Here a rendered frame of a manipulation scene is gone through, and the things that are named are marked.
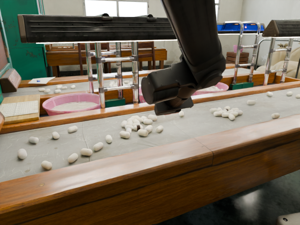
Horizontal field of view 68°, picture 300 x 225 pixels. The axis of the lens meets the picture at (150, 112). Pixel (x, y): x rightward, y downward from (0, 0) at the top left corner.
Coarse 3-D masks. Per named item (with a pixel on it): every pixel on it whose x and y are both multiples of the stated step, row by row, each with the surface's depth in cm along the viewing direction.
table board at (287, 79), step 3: (249, 69) 195; (276, 75) 171; (279, 75) 169; (276, 78) 171; (279, 78) 169; (285, 78) 165; (288, 78) 163; (291, 78) 161; (294, 78) 160; (276, 81) 172; (279, 81) 169; (285, 81) 165; (288, 81) 163; (291, 81) 161; (294, 81) 159
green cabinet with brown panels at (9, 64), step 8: (0, 16) 132; (0, 24) 131; (0, 32) 131; (0, 40) 128; (0, 48) 124; (8, 48) 142; (0, 56) 120; (8, 56) 138; (0, 64) 117; (8, 64) 133; (0, 72) 109
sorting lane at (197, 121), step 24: (264, 96) 117; (288, 96) 117; (96, 120) 87; (120, 120) 87; (168, 120) 87; (192, 120) 87; (216, 120) 87; (240, 120) 87; (264, 120) 87; (0, 144) 69; (24, 144) 69; (48, 144) 69; (72, 144) 69; (120, 144) 69; (144, 144) 69; (0, 168) 57; (24, 168) 57
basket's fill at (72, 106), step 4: (64, 104) 106; (68, 104) 106; (72, 104) 106; (76, 104) 106; (80, 104) 105; (84, 104) 108; (88, 104) 106; (92, 104) 106; (96, 104) 107; (52, 108) 102; (56, 108) 103; (60, 108) 100; (64, 108) 100; (68, 108) 100; (72, 108) 100; (76, 108) 101; (80, 108) 102; (84, 108) 100
